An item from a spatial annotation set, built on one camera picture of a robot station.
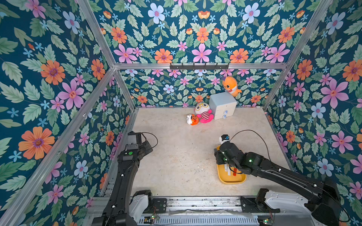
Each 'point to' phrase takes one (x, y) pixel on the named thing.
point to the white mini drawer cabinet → (223, 104)
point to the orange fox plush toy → (230, 84)
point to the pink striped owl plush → (202, 111)
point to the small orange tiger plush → (192, 119)
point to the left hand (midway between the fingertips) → (147, 145)
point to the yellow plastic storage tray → (223, 177)
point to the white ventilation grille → (203, 221)
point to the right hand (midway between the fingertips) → (212, 154)
